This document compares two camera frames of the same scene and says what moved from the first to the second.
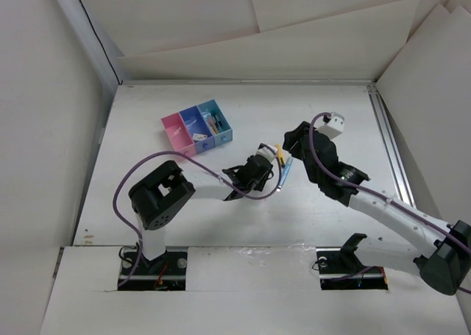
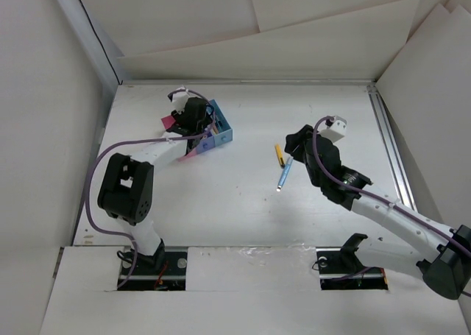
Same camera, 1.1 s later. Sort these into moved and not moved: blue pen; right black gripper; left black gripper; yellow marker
Moved: left black gripper
Not moved: yellow marker; blue pen; right black gripper
